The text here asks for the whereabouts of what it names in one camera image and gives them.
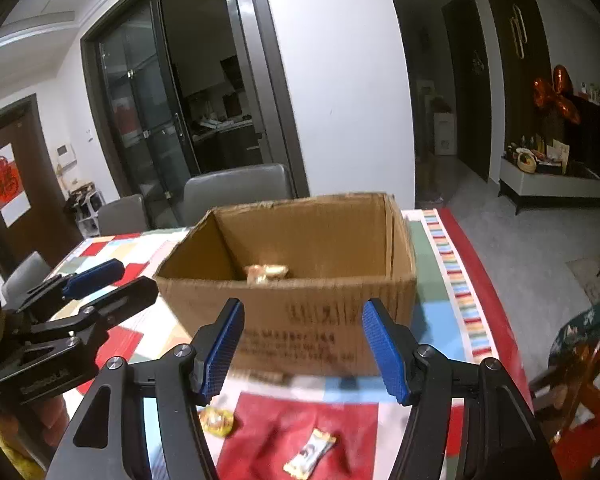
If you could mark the red foil balloons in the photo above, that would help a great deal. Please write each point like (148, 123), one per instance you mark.
(557, 95)

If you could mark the green bag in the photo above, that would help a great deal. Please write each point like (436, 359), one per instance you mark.
(585, 325)

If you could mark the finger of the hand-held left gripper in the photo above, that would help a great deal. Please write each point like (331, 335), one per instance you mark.
(125, 300)
(95, 275)

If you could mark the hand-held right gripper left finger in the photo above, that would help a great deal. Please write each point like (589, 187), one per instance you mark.
(222, 355)

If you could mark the gold snack packet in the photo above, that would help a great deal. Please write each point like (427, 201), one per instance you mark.
(265, 272)

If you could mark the brown wooden door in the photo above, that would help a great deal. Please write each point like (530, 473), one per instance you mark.
(40, 200)

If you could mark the person's left hand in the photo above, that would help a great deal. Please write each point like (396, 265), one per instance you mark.
(50, 422)

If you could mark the brown cardboard box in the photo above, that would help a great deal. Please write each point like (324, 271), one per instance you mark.
(300, 305)

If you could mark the dark sliding glass door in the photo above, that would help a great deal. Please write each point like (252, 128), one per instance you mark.
(130, 110)

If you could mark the white low cabinet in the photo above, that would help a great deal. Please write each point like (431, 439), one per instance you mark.
(555, 187)

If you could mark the clear packet yellow pastry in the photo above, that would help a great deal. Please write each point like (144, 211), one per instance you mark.
(217, 420)

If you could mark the white shoe rack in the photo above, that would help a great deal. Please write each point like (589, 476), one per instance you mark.
(85, 210)

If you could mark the wide grey dining chair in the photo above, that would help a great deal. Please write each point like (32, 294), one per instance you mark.
(237, 187)

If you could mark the red wooden chair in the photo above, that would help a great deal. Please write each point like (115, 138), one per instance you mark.
(585, 400)

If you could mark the silver refrigerator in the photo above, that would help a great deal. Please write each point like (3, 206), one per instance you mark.
(245, 70)

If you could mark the dark sideboard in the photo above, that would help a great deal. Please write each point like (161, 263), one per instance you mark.
(597, 135)

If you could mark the white wrapped candy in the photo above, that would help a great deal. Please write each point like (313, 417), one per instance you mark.
(310, 455)

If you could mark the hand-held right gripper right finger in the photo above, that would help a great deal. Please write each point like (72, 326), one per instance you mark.
(382, 355)

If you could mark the dark interior door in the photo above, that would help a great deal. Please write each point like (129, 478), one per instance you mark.
(467, 80)

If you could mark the white wall intercom panel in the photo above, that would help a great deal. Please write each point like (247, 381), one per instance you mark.
(66, 156)

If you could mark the red white door poster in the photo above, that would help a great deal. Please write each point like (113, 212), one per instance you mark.
(7, 185)

